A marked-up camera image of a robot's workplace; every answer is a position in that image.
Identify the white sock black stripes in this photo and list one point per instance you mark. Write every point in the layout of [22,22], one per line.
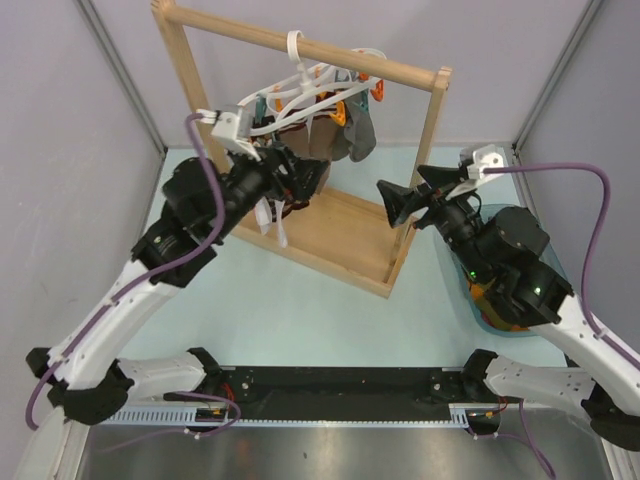
[281,233]

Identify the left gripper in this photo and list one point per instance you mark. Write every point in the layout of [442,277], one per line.
[300,180]

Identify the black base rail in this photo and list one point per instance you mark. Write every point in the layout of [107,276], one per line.
[246,385]

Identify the tan striped sock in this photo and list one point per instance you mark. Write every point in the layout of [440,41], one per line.
[324,134]
[296,138]

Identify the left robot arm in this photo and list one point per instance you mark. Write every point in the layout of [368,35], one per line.
[88,380]

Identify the olive orange striped sock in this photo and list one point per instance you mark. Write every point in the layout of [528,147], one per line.
[488,313]

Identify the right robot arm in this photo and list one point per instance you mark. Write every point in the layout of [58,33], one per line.
[605,394]

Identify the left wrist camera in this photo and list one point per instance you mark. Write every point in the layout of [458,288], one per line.
[231,128]

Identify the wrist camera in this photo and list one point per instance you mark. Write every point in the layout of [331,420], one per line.
[231,128]
[476,161]

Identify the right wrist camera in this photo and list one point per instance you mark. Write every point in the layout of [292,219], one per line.
[476,161]

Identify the orange clip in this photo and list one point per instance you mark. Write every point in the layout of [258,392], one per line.
[339,115]
[377,92]

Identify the wooden drying rack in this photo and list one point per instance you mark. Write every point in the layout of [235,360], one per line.
[340,235]

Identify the teal clip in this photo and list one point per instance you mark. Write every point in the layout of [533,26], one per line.
[358,104]
[260,112]

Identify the white plastic clip hanger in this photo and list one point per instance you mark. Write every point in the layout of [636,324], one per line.
[311,91]

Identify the grey sock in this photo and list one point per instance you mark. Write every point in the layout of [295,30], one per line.
[360,133]
[340,147]

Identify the white cable duct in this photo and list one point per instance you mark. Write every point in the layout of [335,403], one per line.
[341,412]

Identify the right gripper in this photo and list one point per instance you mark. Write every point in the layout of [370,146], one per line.
[400,201]

